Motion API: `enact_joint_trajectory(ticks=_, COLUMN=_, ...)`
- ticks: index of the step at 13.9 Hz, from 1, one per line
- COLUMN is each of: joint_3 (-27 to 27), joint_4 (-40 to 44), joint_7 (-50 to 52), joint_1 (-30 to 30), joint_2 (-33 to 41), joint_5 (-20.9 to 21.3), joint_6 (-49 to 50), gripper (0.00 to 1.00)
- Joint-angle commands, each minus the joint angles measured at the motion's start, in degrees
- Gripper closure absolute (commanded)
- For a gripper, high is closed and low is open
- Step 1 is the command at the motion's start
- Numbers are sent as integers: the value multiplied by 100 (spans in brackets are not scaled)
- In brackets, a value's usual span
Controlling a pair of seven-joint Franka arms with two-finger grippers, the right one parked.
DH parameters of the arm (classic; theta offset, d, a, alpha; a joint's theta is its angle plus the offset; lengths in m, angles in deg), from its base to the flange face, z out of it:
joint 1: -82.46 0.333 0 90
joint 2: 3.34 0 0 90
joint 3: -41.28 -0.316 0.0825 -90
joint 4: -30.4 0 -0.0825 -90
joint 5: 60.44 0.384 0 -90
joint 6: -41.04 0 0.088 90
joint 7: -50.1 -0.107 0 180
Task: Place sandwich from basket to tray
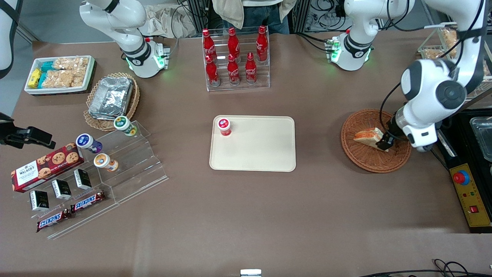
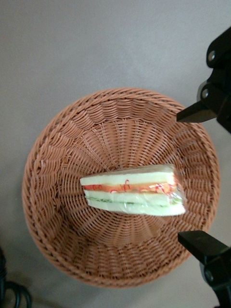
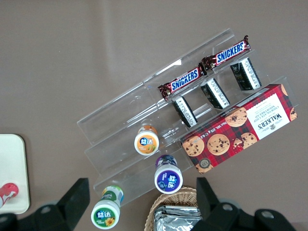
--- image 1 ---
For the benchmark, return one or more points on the triangular sandwich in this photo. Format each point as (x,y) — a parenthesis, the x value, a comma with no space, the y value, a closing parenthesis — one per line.
(367,137)

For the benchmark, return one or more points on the clear acrylic bottle rack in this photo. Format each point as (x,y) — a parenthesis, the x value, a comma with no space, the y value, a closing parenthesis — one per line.
(263,77)

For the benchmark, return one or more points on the red cookie box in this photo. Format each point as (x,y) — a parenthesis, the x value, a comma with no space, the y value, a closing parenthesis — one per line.
(42,169)

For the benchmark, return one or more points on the beige wicker basket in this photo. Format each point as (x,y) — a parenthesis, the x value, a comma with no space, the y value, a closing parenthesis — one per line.
(130,107)

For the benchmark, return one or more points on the red lid yogurt cup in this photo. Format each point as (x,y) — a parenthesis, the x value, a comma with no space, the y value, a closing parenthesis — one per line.
(224,126)

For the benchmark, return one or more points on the beige crumpled bag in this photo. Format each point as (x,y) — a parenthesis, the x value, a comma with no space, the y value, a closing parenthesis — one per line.
(169,21)

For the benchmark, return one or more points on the white rectangular snack tray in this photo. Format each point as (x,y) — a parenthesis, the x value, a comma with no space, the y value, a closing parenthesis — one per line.
(57,90)

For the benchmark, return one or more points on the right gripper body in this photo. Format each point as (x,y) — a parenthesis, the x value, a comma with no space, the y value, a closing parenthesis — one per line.
(11,135)

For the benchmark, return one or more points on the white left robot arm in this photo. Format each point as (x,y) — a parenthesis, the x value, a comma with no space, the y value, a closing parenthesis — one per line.
(434,88)

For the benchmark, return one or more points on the green lid yogurt cup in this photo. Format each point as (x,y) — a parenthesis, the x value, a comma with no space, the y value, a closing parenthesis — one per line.
(123,125)

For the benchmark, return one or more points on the stack of foil containers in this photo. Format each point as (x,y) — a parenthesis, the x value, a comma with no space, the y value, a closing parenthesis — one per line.
(111,96)

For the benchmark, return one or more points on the person in beige jacket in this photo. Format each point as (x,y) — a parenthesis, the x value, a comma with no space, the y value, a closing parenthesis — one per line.
(246,11)

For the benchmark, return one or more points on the small black carton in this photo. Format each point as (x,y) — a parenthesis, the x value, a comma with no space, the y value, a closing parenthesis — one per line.
(61,189)
(82,179)
(39,200)

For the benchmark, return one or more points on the clear plastic container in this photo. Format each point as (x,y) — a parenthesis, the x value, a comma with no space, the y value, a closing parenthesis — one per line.
(482,138)

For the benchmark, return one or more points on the clear acrylic stepped display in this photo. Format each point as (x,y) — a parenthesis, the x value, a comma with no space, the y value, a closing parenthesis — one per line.
(134,165)

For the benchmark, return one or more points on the gray metal bar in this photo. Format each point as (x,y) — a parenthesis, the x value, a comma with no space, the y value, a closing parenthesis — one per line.
(478,98)

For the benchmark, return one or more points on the blue lid yogurt cup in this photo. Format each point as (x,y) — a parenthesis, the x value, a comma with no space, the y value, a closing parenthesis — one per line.
(86,141)

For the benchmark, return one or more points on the Snickers chocolate bar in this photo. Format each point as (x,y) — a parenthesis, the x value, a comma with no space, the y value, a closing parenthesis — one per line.
(54,220)
(87,201)

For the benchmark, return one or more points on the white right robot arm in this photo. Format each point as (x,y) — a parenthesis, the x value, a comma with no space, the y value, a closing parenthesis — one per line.
(130,46)

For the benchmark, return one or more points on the teal snack packet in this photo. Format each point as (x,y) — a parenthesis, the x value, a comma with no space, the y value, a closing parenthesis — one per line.
(42,79)
(47,66)

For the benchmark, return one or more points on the yellow emergency stop control box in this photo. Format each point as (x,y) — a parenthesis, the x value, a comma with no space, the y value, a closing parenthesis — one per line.
(469,196)

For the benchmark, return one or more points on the clear bag of crackers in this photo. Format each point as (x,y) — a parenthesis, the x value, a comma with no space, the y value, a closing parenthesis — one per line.
(61,79)
(71,63)

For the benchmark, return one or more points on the red cola bottle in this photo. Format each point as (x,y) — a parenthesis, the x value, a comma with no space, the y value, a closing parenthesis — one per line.
(261,44)
(211,72)
(209,46)
(250,70)
(233,44)
(233,71)

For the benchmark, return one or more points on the black appliance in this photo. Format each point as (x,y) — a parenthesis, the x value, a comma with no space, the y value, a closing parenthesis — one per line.
(461,154)

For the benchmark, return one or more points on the yellow snack packet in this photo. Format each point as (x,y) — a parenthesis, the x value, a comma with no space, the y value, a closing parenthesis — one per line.
(34,78)

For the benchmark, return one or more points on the orange lid yogurt cup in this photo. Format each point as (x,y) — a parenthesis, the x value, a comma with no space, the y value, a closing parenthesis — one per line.
(103,161)

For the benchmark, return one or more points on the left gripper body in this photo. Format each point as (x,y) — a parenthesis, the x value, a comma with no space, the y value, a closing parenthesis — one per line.
(391,132)

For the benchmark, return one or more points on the brown round wicker basket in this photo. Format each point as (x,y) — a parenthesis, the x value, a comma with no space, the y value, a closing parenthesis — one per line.
(361,157)

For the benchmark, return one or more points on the bagged rice cracker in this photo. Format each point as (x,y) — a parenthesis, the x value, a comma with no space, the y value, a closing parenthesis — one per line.
(486,67)
(432,54)
(449,38)

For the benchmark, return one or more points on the cream plastic tray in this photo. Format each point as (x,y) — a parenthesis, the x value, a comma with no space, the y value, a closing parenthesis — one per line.
(257,150)

